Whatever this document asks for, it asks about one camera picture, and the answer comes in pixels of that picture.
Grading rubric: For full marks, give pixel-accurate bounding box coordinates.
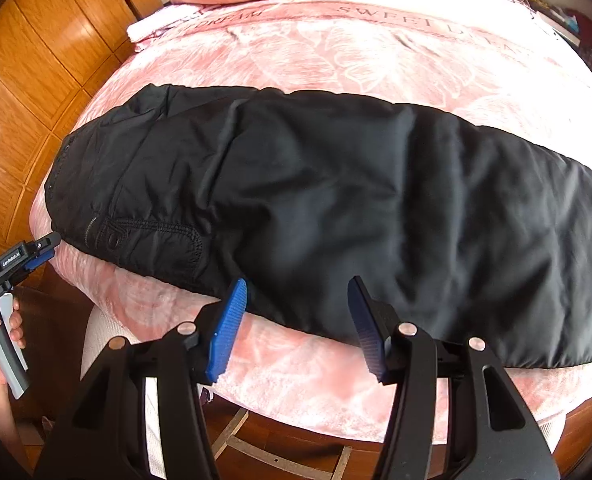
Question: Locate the dark red cloth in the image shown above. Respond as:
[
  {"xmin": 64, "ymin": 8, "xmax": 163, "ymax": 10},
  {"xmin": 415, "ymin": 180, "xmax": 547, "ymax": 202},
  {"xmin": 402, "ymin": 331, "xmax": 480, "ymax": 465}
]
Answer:
[{"xmin": 573, "ymin": 7, "xmax": 592, "ymax": 50}]

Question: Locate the pale metal frame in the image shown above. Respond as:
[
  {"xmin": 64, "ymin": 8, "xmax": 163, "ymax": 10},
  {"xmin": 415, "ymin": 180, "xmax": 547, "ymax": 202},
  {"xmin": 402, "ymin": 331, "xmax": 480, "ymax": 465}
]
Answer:
[{"xmin": 210, "ymin": 407, "xmax": 353, "ymax": 480}]

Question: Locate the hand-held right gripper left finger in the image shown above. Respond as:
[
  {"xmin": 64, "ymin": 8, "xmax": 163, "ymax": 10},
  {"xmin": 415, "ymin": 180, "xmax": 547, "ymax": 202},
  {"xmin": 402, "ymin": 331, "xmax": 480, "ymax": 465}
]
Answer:
[{"xmin": 35, "ymin": 277, "xmax": 249, "ymax": 480}]

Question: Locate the black jacket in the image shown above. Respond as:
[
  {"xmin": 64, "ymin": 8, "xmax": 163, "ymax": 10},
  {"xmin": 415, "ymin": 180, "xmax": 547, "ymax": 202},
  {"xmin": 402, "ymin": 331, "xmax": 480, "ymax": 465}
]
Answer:
[{"xmin": 43, "ymin": 84, "xmax": 592, "ymax": 367}]

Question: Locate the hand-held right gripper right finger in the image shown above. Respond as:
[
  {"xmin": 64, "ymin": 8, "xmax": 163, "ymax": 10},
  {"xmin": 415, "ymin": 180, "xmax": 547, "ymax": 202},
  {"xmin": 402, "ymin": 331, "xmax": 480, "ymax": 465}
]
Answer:
[{"xmin": 346, "ymin": 276, "xmax": 562, "ymax": 480}]

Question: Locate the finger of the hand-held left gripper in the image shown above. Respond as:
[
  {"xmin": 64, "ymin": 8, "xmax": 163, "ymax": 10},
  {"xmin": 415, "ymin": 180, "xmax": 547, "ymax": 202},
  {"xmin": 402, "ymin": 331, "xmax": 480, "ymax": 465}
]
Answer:
[
  {"xmin": 30, "ymin": 232, "xmax": 62, "ymax": 258},
  {"xmin": 26, "ymin": 251, "xmax": 54, "ymax": 272}
]

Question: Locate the bed with pink blanket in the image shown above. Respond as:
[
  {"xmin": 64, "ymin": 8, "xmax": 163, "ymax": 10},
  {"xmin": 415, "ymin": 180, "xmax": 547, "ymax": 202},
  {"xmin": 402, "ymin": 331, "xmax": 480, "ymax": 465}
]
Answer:
[{"xmin": 28, "ymin": 0, "xmax": 592, "ymax": 443}]

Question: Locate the white knitted towel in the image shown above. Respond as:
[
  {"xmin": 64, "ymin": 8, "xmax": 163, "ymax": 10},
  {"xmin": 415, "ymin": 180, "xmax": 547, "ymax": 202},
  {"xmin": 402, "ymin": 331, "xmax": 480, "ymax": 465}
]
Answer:
[{"xmin": 126, "ymin": 5, "xmax": 197, "ymax": 43}]

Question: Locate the wooden wardrobe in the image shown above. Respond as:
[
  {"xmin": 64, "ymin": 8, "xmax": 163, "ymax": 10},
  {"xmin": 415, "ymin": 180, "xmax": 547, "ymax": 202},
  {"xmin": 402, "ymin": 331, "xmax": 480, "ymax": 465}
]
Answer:
[{"xmin": 0, "ymin": 0, "xmax": 163, "ymax": 311}]

